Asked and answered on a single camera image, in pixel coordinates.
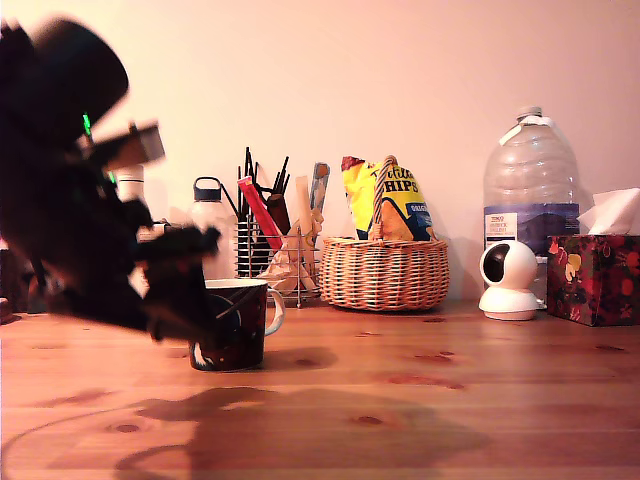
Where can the dark patterned coffee mug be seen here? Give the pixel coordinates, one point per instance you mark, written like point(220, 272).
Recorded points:
point(245, 325)

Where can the small white printed carton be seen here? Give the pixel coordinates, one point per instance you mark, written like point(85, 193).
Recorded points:
point(162, 225)

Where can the white bottle with dark cap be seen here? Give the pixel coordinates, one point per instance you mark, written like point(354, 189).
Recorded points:
point(212, 220)

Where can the crumpled paper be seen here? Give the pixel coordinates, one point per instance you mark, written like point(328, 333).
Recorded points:
point(280, 267)

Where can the red stick packet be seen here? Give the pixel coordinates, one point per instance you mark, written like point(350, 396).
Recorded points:
point(260, 215)

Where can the tall white metal bottle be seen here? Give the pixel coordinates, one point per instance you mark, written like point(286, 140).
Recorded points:
point(131, 182)

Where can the black drinking straw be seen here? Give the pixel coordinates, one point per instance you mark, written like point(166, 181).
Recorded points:
point(282, 175)
point(248, 180)

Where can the pale wooden spatula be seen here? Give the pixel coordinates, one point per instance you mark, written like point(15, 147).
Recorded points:
point(304, 210)

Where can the blue orange patterned stick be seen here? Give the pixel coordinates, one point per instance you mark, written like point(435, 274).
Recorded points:
point(319, 185)

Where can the yellow tortilla chips bag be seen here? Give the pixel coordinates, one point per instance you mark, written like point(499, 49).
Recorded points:
point(405, 205)

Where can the large clear water bottle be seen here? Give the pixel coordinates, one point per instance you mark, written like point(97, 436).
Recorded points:
point(530, 175)

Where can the dark floral tissue box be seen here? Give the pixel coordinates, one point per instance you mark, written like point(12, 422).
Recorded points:
point(595, 280)

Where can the white tissue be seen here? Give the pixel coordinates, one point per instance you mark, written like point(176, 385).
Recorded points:
point(612, 212)

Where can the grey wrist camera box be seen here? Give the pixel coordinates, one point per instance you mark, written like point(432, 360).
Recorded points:
point(150, 142)

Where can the small white round camera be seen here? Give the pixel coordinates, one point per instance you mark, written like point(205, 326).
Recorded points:
point(515, 270)

